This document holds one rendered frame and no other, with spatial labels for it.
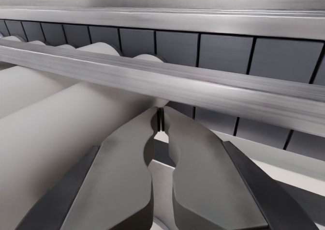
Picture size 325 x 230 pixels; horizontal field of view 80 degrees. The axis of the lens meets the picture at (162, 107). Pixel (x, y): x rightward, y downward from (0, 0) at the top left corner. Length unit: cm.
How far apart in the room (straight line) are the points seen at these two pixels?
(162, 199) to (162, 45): 21
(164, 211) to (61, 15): 29
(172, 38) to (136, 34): 3
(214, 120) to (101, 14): 14
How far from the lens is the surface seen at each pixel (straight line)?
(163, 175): 26
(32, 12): 29
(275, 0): 20
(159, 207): 32
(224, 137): 16
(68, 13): 24
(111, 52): 19
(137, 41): 18
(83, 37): 23
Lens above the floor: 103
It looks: 48 degrees down
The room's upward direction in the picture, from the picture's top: 134 degrees counter-clockwise
